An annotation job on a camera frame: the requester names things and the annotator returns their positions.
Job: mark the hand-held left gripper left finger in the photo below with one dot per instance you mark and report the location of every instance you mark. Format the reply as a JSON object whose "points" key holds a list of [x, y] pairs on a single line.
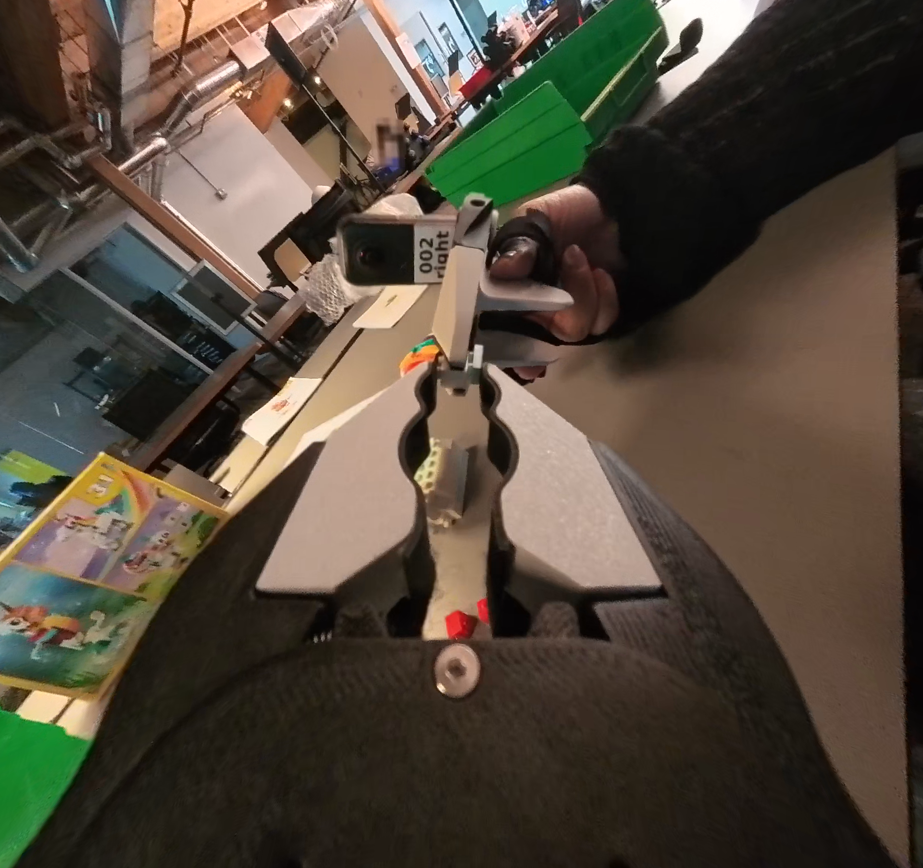
{"points": [[346, 522]]}

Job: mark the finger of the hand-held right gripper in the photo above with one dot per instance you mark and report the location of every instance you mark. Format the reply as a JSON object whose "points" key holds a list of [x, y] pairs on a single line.
{"points": [[454, 306]]}

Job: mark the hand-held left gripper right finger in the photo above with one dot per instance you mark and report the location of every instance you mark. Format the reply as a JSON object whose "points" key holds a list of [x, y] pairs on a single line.
{"points": [[570, 522]]}

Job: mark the small white lego piece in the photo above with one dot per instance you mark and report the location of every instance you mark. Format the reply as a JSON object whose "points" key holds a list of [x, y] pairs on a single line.
{"points": [[461, 372]]}

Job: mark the white and mint lego model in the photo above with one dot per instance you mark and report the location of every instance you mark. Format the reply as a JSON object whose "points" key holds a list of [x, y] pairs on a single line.
{"points": [[443, 482]]}

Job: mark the person's right forearm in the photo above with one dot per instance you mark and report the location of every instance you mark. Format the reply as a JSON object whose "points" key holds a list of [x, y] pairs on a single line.
{"points": [[757, 125]]}

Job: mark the orange lego build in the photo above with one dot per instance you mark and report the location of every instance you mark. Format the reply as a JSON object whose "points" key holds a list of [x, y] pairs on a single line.
{"points": [[418, 357]]}

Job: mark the small red lego brick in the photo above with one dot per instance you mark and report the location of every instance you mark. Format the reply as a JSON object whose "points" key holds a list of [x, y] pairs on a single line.
{"points": [[482, 610], [458, 623]]}

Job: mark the colourful lego set box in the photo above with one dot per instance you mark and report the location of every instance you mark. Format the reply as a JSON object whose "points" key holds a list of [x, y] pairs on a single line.
{"points": [[94, 579]]}

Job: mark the person's right hand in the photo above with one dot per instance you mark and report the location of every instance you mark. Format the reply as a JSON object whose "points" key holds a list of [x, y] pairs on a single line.
{"points": [[588, 284]]}

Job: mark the white paper sheet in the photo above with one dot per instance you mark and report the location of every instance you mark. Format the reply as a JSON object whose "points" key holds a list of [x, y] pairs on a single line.
{"points": [[389, 306]]}

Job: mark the white bubble wrap roll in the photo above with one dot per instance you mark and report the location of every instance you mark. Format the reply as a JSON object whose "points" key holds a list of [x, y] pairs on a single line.
{"points": [[328, 291]]}

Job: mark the printed paper sheet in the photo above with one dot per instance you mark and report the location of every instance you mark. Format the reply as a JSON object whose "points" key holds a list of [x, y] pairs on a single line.
{"points": [[281, 406]]}

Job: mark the black hanging monitor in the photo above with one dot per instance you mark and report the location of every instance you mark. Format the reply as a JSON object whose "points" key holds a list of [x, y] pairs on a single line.
{"points": [[285, 53]]}

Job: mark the long green plastic bin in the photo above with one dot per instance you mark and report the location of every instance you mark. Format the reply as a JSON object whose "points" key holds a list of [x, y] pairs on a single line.
{"points": [[620, 39]]}

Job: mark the silver air duct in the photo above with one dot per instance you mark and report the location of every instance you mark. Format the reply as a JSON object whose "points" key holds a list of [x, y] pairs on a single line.
{"points": [[115, 39]]}

